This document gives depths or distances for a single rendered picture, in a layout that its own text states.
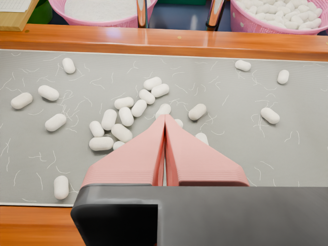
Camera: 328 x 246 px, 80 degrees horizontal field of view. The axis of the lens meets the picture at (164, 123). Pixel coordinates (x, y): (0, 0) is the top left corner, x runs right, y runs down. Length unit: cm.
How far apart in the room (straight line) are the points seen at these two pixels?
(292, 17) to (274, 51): 18
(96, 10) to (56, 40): 15
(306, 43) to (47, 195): 56
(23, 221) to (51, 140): 12
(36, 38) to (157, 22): 32
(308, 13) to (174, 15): 35
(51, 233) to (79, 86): 24
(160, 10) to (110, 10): 17
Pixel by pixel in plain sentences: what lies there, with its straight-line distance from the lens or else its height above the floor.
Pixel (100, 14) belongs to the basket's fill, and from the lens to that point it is 58.
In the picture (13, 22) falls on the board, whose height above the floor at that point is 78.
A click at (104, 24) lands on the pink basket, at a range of 49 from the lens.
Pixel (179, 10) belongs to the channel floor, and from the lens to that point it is 69.
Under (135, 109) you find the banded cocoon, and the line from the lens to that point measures 34.
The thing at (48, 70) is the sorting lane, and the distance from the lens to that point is 47.
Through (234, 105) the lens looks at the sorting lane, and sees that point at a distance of 39.
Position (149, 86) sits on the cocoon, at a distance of 37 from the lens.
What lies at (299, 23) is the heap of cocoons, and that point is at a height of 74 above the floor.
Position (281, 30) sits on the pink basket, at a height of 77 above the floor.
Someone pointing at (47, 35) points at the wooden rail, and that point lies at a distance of 50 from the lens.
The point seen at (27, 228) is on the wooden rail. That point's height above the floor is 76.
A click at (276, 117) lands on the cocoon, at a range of 38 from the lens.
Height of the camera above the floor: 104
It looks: 62 degrees down
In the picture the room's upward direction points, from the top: 4 degrees clockwise
